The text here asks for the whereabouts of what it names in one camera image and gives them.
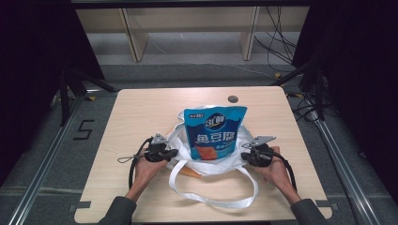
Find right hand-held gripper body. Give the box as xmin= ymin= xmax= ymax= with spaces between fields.
xmin=247 ymin=135 xmax=278 ymax=168

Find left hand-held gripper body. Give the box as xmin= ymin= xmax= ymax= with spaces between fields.
xmin=144 ymin=132 xmax=172 ymax=163

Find white tote bag green orange print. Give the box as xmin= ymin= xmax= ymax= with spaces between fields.
xmin=166 ymin=104 xmax=259 ymax=209

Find blue snack packet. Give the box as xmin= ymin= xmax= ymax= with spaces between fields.
xmin=183 ymin=105 xmax=249 ymax=161

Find person's left hand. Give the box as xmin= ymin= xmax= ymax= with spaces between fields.
xmin=133 ymin=152 xmax=169 ymax=188

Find person's right hand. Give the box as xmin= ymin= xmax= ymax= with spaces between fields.
xmin=253 ymin=145 xmax=290 ymax=188

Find grey tape strip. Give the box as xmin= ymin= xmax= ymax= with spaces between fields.
xmin=314 ymin=200 xmax=340 ymax=212
xmin=68 ymin=201 xmax=93 ymax=214

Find black metal stand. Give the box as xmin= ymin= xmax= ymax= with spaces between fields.
xmin=58 ymin=67 xmax=117 ymax=127
xmin=269 ymin=52 xmax=327 ymax=122

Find light wooden bench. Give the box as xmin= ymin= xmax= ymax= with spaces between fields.
xmin=74 ymin=6 xmax=311 ymax=63

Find black curtain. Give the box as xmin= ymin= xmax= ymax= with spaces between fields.
xmin=0 ymin=0 xmax=106 ymax=186
xmin=291 ymin=0 xmax=398 ymax=196

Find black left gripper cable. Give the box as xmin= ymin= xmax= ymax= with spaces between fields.
xmin=128 ymin=136 xmax=155 ymax=190

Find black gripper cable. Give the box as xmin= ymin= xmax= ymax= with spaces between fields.
xmin=269 ymin=150 xmax=298 ymax=192
xmin=128 ymin=136 xmax=155 ymax=190

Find thin grey cord loop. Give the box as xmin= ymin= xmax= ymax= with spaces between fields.
xmin=116 ymin=154 xmax=140 ymax=164

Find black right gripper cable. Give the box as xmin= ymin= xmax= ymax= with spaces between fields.
xmin=269 ymin=150 xmax=298 ymax=192

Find tangled black cables by stand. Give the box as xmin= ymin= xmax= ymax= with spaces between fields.
xmin=285 ymin=89 xmax=324 ymax=124

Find aluminium floor rail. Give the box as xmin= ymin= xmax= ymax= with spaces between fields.
xmin=308 ymin=111 xmax=382 ymax=225
xmin=8 ymin=90 xmax=88 ymax=225

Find black floor cables bundle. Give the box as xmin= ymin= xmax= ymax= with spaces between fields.
xmin=253 ymin=6 xmax=299 ymax=73

